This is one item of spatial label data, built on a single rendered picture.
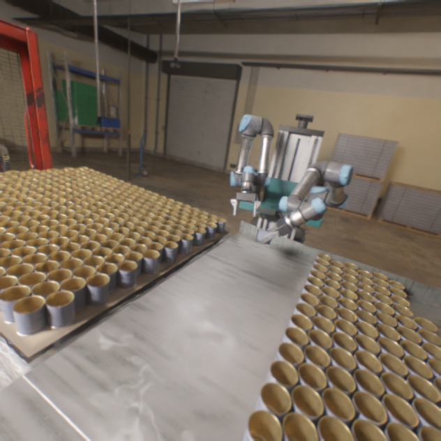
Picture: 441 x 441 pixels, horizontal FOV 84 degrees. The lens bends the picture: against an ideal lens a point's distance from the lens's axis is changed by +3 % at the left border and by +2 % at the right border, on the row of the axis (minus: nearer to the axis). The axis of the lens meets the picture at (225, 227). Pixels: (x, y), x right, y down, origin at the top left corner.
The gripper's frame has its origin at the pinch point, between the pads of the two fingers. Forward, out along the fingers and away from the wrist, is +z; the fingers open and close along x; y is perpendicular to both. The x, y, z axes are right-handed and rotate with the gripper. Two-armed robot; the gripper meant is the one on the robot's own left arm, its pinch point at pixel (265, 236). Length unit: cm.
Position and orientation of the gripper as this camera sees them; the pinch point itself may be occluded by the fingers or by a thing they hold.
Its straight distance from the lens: 124.8
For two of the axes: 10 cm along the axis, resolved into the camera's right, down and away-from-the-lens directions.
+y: -5.8, -8.0, -1.7
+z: -7.9, 5.0, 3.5
